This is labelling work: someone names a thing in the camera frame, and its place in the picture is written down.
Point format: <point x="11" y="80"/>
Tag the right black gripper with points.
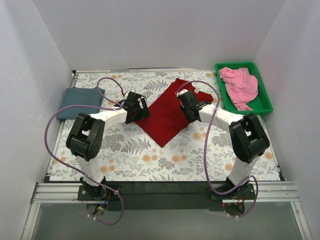
<point x="189" y="110"/>

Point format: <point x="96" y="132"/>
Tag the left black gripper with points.
<point x="139" y="110"/>

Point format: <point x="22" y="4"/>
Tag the red t-shirt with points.
<point x="166" y="119"/>

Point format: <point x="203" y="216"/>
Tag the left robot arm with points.
<point x="86" y="136"/>

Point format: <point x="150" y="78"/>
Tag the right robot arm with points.
<point x="248" y="138"/>

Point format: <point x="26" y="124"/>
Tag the folded blue-grey t-shirt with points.
<point x="80" y="96"/>

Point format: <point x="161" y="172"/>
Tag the floral patterned table mat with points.
<point x="129" y="154"/>

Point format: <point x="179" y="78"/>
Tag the pink t-shirt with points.
<point x="241" y="86"/>

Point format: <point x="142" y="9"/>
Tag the green plastic bin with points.
<point x="261" y="105"/>

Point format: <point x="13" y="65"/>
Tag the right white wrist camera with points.
<point x="183" y="91"/>

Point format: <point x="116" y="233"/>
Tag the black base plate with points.
<point x="169" y="195"/>

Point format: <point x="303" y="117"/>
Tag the aluminium frame rail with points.
<point x="262" y="191"/>

